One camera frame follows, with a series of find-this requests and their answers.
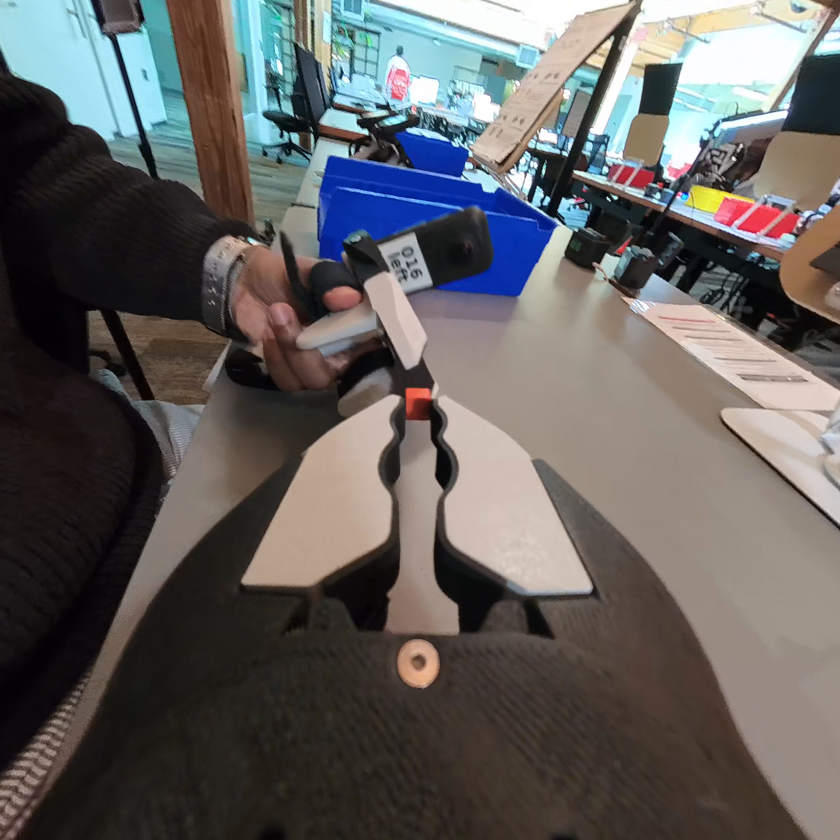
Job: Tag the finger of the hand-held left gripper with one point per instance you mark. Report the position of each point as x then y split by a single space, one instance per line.
364 394
400 321

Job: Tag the person's left hand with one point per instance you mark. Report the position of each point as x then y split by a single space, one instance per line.
275 341

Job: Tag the black office chair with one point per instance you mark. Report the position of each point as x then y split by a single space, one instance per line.
302 98

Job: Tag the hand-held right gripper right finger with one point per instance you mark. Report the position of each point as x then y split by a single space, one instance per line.
518 525

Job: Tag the background workbench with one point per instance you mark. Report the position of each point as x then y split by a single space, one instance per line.
656 203

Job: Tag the red storage bin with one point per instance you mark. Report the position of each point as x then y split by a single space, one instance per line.
754 216
630 175

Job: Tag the grey woven chair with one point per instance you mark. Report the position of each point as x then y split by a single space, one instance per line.
33 754

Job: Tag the black display panel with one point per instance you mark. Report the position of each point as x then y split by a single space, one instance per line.
124 13

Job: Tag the cardboard sign board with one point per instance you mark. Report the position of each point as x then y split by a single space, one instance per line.
538 98

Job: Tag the small red cube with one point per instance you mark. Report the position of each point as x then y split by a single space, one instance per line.
418 401

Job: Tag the white metal stand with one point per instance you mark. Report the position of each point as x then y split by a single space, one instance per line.
781 446

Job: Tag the black box green buttons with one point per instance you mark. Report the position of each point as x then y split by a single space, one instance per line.
586 248

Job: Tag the printed paper sheet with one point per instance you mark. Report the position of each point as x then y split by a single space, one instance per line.
735 348

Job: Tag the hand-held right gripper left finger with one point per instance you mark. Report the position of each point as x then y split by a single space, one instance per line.
328 518

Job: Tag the blue bin with tag label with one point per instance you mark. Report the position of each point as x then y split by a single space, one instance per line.
407 203

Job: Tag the plain blue storage bin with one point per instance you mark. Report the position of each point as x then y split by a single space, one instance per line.
433 151

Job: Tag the small yellow box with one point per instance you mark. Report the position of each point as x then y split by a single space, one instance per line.
715 198

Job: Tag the person's left forearm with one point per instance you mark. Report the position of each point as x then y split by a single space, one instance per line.
98 216

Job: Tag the black support pole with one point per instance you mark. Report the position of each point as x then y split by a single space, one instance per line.
590 118

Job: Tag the black grey battery pack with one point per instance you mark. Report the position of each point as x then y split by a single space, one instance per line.
636 266

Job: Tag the wooden support beam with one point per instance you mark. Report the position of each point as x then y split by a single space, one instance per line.
210 111

